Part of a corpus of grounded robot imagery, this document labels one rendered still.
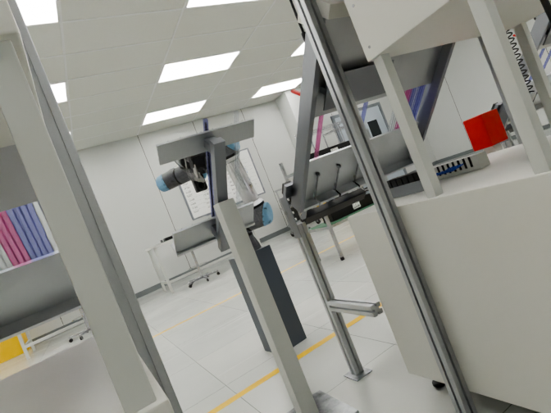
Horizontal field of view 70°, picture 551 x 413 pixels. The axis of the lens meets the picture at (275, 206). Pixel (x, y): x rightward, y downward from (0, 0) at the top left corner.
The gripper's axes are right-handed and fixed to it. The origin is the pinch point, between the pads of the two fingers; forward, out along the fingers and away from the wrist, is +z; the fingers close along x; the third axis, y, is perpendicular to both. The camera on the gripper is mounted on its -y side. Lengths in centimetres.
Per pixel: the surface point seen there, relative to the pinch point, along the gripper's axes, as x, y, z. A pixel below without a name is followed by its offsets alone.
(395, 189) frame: 46, -5, 43
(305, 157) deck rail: 30.4, 3.0, 15.2
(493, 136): 133, -15, 25
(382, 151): 77, -10, 8
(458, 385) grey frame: 28, -45, 83
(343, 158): 54, -6, 9
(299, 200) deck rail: 30.2, -16.1, 9.8
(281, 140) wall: 433, -254, -632
